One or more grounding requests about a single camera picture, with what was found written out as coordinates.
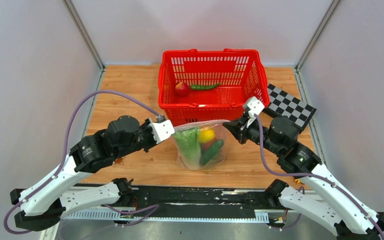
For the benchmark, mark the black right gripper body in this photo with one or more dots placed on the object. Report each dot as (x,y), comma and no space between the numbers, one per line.
(252,132)

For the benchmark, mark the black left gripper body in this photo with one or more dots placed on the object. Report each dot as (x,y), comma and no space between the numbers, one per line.
(146,137)

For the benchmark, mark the yellow lemon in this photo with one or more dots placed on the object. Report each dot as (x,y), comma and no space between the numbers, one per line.
(206,135)

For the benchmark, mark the clear zip top bag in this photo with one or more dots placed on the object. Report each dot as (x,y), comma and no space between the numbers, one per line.
(221,133)

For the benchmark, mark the green white napa cabbage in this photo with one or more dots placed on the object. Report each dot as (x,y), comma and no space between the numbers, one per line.
(188,146)

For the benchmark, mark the red apple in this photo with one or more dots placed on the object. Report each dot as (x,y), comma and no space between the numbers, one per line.
(181,89)
(205,146)

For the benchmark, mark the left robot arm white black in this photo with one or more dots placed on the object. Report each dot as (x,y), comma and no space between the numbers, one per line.
(44,204)

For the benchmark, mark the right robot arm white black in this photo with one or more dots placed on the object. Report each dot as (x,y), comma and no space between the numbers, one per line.
(346,217)

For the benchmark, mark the black white checkerboard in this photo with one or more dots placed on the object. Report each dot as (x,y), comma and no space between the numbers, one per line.
(289,106)

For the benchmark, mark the green chili pepper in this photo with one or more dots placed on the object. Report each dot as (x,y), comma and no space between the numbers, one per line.
(198,87)

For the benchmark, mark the red plastic shopping basket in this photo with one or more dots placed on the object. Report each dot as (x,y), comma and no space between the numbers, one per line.
(240,72)

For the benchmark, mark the yellow orange toy car right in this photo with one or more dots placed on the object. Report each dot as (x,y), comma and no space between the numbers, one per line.
(298,181)

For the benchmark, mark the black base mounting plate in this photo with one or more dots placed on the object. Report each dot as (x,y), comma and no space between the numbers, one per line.
(201,202)

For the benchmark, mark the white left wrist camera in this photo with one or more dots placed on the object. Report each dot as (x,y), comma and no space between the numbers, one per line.
(162,130)

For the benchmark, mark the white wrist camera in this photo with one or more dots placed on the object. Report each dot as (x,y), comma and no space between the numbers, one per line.
(253,106)
(162,130)

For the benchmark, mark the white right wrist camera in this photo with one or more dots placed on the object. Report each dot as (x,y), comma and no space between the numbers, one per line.
(253,106)

